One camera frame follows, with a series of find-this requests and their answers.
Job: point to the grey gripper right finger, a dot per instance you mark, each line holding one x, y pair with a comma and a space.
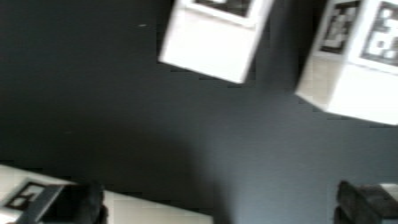
367, 204

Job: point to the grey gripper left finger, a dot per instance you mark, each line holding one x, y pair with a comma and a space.
70, 204

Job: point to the white square tabletop part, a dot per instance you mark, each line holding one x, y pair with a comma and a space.
130, 210

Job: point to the white leg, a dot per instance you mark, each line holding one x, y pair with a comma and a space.
349, 83
212, 36

